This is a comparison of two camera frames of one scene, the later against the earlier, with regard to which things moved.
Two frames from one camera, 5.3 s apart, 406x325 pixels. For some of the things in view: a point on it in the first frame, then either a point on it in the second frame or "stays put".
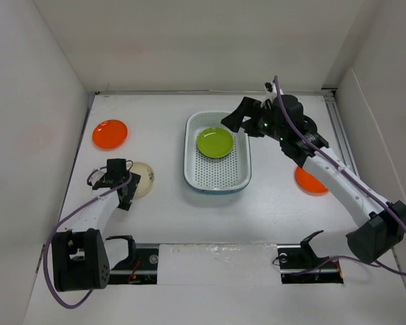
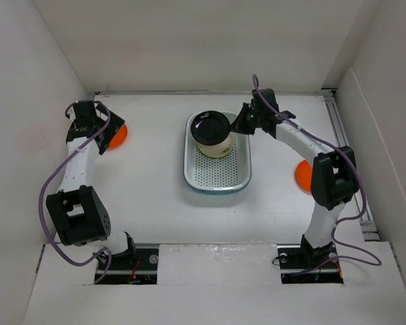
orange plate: [308, 183] stays put
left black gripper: [126, 201] → [114, 124]
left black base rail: [141, 269] stays put
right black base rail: [298, 265] stays put
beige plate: [146, 181] → [217, 150]
